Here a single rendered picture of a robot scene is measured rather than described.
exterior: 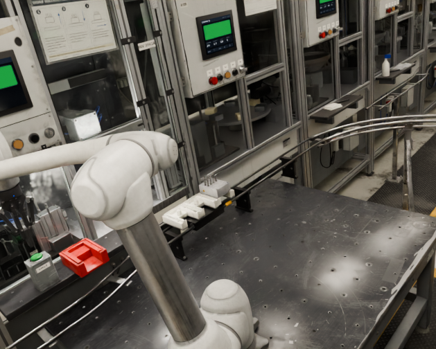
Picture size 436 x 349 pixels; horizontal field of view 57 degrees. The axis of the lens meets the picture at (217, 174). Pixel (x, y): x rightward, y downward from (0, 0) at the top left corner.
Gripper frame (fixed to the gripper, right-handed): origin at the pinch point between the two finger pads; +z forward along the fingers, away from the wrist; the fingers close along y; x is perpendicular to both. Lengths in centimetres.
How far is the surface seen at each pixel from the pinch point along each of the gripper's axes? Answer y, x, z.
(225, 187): -90, 10, 21
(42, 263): -0.3, 2.8, 10.6
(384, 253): -107, 82, 45
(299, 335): -49, 76, 44
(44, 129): -21.8, -9.5, -31.6
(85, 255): -16.5, 0.6, 18.4
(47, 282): 0.8, 2.8, 18.8
